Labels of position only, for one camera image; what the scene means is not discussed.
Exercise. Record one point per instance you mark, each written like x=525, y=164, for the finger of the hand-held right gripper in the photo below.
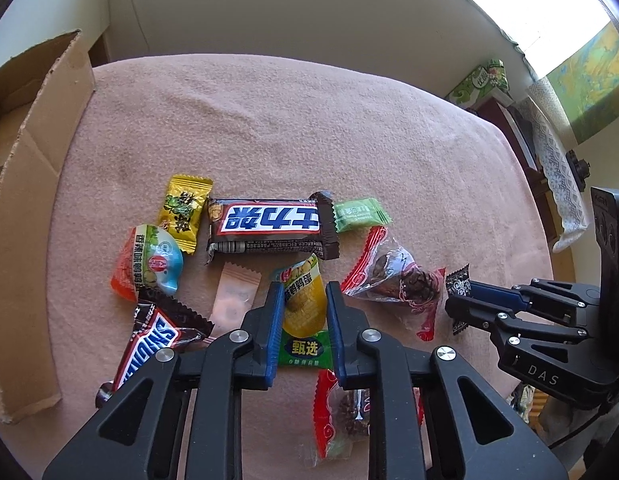
x=494, y=294
x=472, y=310

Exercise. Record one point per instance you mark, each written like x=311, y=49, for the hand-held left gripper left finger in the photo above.
x=274, y=332

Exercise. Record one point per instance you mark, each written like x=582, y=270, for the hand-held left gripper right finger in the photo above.
x=335, y=332

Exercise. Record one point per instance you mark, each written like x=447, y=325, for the small black candy packet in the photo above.
x=458, y=282

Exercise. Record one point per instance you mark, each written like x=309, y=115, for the green yellow egg packet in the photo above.
x=304, y=305

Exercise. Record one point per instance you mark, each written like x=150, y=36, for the pink candy packet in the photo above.
x=234, y=295

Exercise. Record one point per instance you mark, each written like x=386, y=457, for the red clear date packet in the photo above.
x=399, y=275
x=344, y=410

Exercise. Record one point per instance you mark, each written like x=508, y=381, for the large brown chocolate bar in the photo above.
x=269, y=225

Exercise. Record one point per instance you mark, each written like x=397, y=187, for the green candy packet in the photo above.
x=357, y=212

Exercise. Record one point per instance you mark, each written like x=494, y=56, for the small brown chocolate bar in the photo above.
x=144, y=345

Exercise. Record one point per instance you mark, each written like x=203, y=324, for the orange blue egg packet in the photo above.
x=149, y=265

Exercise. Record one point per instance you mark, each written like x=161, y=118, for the yellow candy packet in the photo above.
x=182, y=210

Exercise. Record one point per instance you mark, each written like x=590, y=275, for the brown cardboard box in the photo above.
x=29, y=260

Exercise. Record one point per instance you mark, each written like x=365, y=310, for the white lace cloth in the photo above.
x=559, y=170

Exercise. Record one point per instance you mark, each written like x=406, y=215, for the dark wooden cabinet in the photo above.
x=514, y=130

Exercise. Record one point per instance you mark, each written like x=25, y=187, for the green printed carton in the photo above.
x=479, y=82

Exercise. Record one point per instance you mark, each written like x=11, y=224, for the green yellow curtain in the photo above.
x=594, y=80

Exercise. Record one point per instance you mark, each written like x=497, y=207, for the black knob mount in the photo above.
x=579, y=170

